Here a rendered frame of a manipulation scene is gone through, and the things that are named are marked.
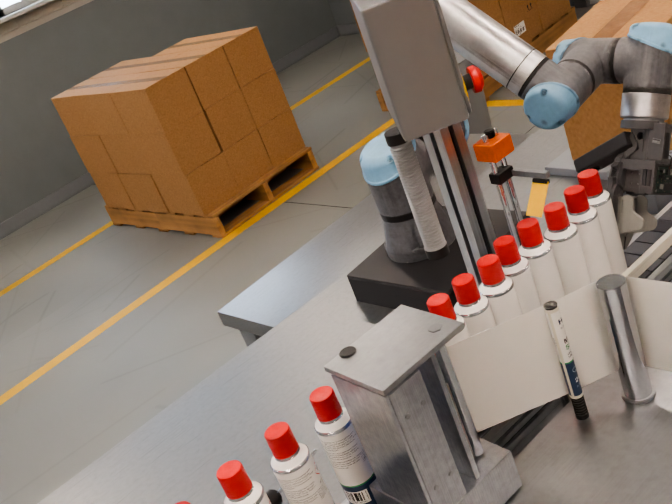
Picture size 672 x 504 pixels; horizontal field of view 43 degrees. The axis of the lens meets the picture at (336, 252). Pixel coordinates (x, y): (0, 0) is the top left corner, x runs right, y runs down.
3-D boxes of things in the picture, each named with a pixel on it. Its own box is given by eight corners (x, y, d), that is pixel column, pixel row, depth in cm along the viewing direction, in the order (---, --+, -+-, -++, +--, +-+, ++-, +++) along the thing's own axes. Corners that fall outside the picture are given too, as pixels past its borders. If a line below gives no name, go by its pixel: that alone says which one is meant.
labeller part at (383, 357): (385, 397, 94) (382, 389, 94) (324, 371, 103) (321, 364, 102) (465, 327, 100) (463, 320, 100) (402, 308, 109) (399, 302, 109)
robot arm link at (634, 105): (612, 92, 139) (641, 96, 144) (609, 120, 140) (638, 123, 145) (654, 92, 133) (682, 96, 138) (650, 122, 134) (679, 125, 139)
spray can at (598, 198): (614, 292, 141) (587, 183, 132) (591, 284, 145) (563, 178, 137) (636, 277, 142) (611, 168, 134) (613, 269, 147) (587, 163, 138)
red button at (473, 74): (460, 74, 115) (481, 66, 115) (454, 68, 118) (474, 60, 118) (468, 100, 117) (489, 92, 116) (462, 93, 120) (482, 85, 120)
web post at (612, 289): (644, 409, 115) (615, 294, 107) (615, 399, 119) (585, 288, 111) (663, 388, 117) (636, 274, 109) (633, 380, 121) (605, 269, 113)
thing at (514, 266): (540, 364, 131) (505, 252, 123) (514, 356, 135) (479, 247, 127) (560, 345, 134) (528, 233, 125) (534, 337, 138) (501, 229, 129)
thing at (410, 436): (452, 559, 104) (385, 396, 93) (382, 518, 114) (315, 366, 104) (523, 485, 111) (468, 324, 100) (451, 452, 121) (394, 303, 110)
